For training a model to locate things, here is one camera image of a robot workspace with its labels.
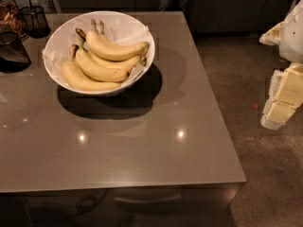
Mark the jar with brown contents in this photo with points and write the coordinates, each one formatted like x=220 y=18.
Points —
x=10 y=18

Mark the yellow banana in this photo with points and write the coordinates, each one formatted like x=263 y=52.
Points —
x=127 y=65
x=103 y=47
x=95 y=71
x=76 y=79

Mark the dark round container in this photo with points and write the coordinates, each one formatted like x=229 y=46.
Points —
x=13 y=56

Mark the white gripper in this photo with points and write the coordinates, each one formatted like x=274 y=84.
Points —
x=292 y=39

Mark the black mesh cup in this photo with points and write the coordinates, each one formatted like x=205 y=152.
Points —
x=35 y=20

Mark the white bowl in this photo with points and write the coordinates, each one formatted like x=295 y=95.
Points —
x=60 y=38

